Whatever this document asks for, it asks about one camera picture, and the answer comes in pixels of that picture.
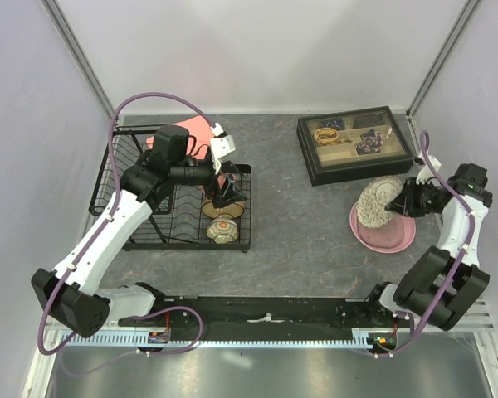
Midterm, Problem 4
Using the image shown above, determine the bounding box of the brown floral bowl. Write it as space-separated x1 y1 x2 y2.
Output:
201 199 245 219

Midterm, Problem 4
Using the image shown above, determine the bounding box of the pink plate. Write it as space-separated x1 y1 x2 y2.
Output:
349 205 416 254

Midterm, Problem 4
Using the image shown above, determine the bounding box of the speckled ceramic plate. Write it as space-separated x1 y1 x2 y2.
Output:
356 176 403 229

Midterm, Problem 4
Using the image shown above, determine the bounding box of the clear glass plate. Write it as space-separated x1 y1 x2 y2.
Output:
357 220 406 249

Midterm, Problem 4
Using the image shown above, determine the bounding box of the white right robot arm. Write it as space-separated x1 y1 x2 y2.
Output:
359 163 493 331

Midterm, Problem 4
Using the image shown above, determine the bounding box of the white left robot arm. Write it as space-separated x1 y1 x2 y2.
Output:
31 124 245 337

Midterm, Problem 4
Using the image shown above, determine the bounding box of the pink ceramic mug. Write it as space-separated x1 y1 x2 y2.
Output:
202 174 231 197

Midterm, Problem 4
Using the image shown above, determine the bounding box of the small white patterned bowl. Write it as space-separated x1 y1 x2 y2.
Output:
206 218 239 245

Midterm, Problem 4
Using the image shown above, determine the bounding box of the pink folded cloth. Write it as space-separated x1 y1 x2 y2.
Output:
145 116 214 171

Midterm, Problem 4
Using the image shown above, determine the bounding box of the dark floral fabric rosette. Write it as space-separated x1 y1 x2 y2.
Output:
356 129 383 155

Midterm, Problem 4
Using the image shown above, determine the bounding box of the black compartment display box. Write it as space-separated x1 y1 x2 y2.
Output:
296 106 414 187

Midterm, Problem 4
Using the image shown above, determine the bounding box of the blue patterned fabric roll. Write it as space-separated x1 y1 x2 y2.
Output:
320 118 346 130

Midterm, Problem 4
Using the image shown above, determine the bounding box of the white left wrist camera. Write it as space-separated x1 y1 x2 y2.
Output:
209 123 236 174

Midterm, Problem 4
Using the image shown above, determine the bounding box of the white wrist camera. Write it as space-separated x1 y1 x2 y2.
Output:
209 123 236 174
413 154 442 185

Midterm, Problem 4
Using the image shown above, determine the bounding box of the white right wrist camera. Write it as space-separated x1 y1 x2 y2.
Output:
413 154 442 185

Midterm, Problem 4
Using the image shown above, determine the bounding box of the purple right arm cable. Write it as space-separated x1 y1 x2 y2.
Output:
356 129 478 359

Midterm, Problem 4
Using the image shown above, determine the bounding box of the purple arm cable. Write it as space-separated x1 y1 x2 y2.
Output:
37 91 219 377
356 129 478 359

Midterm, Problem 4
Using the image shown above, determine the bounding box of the black wire dish rack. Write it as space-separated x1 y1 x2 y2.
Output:
113 124 251 253

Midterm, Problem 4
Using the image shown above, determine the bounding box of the gold bracelet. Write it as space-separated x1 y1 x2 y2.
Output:
314 126 342 146

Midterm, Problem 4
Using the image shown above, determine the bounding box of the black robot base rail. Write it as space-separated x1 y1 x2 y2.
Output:
120 294 399 343

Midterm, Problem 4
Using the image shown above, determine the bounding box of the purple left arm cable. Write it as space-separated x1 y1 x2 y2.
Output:
37 91 219 377

